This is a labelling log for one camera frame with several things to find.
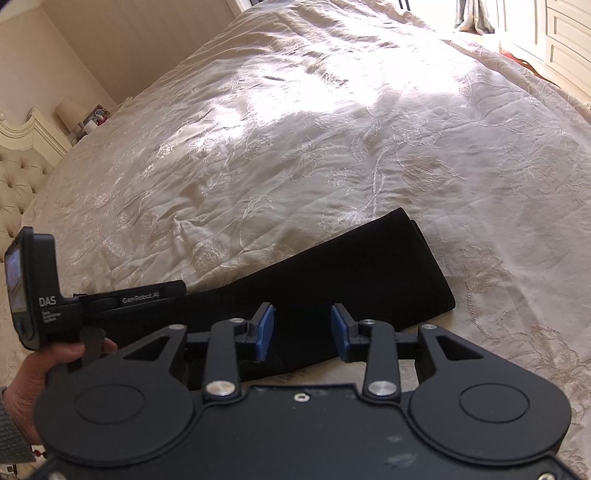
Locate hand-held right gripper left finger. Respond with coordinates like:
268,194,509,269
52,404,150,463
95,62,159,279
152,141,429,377
112,303,277,402

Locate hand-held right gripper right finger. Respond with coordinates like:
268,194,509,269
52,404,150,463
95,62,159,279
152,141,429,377
331,303,498,399

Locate black pants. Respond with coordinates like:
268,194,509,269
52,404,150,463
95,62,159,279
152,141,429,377
178,207,457,384

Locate person's left forearm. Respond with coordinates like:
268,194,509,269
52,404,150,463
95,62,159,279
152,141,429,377
0,387,37,463

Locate person's left hand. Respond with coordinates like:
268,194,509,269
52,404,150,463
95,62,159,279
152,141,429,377
2,338,119,446

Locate cream tufted headboard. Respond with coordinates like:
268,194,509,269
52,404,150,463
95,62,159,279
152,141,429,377
0,106,73,252

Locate cream embroidered bedspread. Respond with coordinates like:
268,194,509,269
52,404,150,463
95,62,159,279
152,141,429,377
0,0,591,480

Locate bedside table clutter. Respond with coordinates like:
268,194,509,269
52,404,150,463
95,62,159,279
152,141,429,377
76,104,114,139

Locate cream bedside lamp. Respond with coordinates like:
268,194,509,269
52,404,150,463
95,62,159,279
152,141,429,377
55,96,86,136

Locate white dresser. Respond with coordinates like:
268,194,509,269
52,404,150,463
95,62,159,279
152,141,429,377
500,0,591,99

